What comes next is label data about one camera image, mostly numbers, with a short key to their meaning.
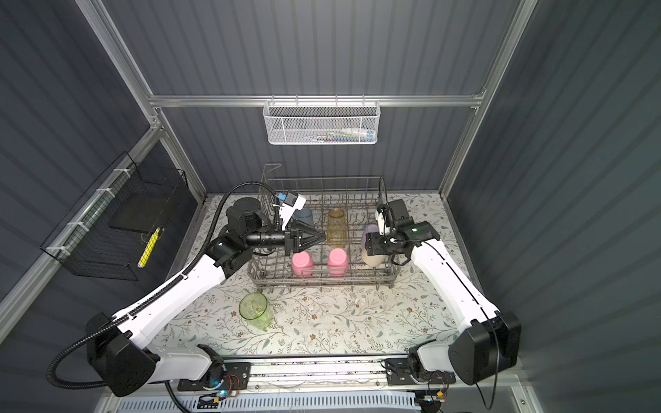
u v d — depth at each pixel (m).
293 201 0.59
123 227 0.75
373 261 0.81
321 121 1.24
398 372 0.74
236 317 0.85
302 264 0.83
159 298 0.44
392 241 0.55
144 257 0.67
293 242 0.58
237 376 0.73
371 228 0.91
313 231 0.63
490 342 0.39
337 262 0.84
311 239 0.64
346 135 0.92
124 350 0.38
